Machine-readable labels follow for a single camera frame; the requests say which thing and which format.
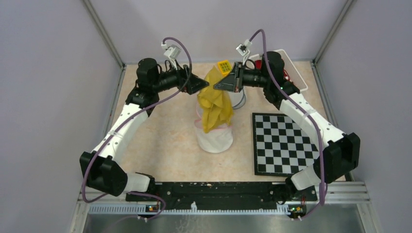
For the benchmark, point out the yellow satin bra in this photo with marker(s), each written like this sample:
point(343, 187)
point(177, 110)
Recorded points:
point(216, 104)

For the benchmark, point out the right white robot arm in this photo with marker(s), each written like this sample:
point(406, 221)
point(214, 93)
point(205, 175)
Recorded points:
point(339, 151)

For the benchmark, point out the white plastic basket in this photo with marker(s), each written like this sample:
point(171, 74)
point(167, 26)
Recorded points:
point(290, 69)

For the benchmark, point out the red satin bra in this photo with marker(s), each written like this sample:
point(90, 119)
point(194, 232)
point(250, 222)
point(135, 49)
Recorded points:
point(260, 73)

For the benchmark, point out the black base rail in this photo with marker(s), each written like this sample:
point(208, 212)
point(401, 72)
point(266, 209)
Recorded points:
point(223, 195)

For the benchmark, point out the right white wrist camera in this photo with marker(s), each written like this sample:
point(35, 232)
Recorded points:
point(244, 51)

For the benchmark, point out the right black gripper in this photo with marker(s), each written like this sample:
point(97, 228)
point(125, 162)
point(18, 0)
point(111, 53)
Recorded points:
point(234, 81)

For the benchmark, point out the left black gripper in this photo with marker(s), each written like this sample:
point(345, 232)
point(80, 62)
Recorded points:
point(194, 84)

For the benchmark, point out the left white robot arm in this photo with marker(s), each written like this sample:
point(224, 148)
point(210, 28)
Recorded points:
point(101, 167)

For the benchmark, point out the yellow toy block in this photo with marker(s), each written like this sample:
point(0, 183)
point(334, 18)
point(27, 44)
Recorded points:
point(224, 67)

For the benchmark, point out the black white checkerboard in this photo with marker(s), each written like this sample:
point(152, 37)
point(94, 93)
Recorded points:
point(280, 147)

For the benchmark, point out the white toothed cable strip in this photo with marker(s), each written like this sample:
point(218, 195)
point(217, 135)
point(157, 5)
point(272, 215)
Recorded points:
point(143, 209)

